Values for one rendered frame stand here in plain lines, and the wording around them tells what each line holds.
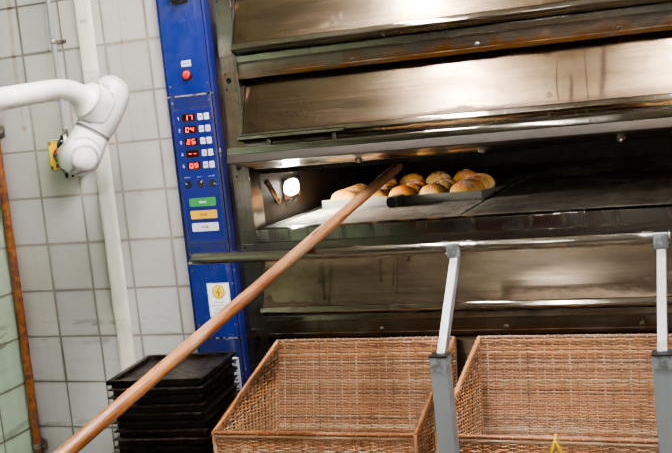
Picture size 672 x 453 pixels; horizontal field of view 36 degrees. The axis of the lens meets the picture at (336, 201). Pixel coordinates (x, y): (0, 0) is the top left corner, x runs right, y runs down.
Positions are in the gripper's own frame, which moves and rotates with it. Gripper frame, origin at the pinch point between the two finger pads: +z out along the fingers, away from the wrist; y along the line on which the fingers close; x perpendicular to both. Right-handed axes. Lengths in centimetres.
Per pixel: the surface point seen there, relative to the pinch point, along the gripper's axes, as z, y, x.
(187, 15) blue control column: -24, -37, 38
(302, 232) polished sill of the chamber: -42, 29, 60
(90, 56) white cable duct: 2.0, -29.2, 13.5
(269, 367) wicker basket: -43, 67, 45
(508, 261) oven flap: -83, 41, 103
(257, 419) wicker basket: -51, 78, 36
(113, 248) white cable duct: 2.3, 31.0, 13.1
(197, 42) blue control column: -26, -29, 40
